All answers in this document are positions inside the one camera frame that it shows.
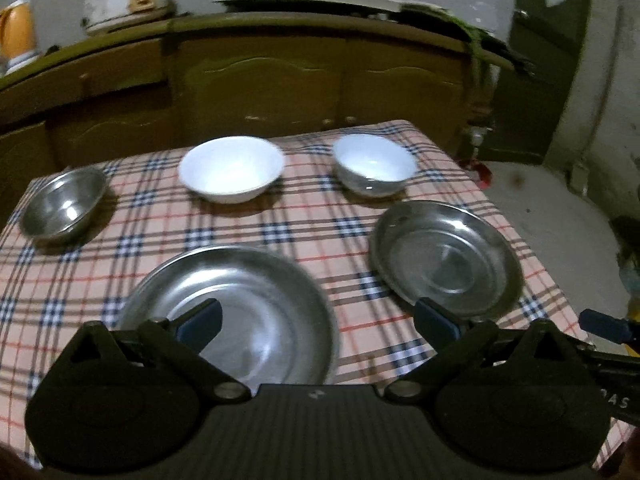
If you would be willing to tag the grey metal valve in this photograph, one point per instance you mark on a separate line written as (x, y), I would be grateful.
(477, 135)

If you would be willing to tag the steel bowl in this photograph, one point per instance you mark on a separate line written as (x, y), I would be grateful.
(60, 205)

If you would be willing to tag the wooden cabinet with arched doors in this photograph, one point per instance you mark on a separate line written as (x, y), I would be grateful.
(300, 90)

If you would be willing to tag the orange electric kettle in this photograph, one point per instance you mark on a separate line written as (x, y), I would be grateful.
(17, 30)

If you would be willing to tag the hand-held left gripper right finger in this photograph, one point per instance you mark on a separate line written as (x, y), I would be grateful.
(435, 321)

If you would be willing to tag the wide white bowl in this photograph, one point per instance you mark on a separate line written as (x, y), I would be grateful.
(230, 170)

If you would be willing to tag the dark green door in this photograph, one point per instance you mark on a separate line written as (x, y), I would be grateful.
(545, 85)

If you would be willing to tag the plaid tablecloth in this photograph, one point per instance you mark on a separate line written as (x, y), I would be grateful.
(320, 230)

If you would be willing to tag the deep white bowl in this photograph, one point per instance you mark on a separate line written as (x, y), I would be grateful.
(375, 160)

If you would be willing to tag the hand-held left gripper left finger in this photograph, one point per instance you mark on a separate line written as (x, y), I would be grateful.
(202, 324)

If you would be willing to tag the large steel plate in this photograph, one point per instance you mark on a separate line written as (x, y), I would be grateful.
(280, 310)

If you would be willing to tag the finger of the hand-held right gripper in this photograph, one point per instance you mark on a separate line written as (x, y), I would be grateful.
(602, 325)

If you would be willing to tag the dark long rod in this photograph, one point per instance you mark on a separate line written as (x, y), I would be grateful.
(520, 65)

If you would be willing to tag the green vegetable stalks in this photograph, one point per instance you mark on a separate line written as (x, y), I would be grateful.
(470, 32)

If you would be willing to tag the small steel plate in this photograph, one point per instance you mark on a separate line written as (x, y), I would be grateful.
(445, 260)

